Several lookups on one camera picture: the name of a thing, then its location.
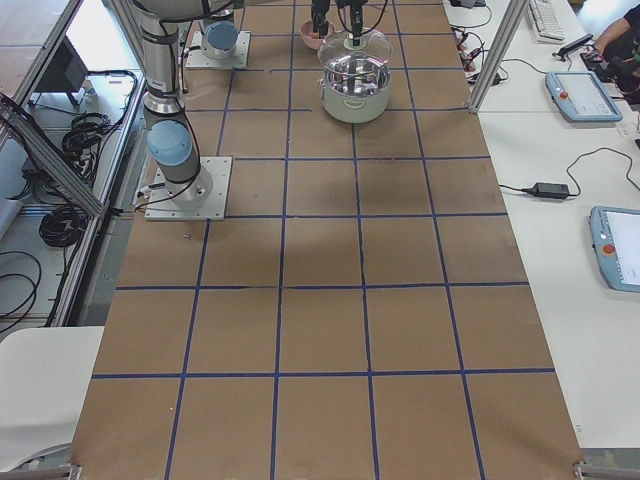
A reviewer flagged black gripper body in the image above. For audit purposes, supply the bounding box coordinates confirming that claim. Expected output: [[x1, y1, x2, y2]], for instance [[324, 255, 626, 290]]
[[335, 0, 367, 14], [311, 0, 330, 15]]

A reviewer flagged glass pot lid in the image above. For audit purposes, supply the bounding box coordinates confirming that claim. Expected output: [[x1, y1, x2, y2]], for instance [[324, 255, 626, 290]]
[[318, 30, 393, 75]]

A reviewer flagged pale green electric pot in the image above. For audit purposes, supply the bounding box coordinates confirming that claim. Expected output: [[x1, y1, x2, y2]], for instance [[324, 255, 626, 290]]
[[321, 56, 391, 124]]

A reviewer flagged pink bowl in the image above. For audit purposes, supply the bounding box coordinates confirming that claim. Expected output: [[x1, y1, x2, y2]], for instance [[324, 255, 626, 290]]
[[300, 20, 335, 50]]

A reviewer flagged white keyboard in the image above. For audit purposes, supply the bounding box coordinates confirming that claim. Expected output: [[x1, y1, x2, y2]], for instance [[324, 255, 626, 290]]
[[527, 0, 565, 44]]

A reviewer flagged blue teach pendant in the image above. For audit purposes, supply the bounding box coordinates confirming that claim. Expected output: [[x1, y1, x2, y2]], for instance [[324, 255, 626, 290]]
[[589, 206, 639, 293], [544, 71, 623, 123]]

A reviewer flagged black power adapter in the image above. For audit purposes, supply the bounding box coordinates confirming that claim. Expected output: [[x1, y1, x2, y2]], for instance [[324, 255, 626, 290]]
[[522, 182, 571, 200]]

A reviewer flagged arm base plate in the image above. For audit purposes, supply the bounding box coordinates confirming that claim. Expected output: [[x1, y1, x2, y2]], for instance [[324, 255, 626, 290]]
[[186, 31, 251, 70], [144, 157, 232, 221]]

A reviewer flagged aluminium frame post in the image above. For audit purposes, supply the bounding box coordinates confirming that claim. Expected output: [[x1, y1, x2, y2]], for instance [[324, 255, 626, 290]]
[[468, 0, 527, 113]]

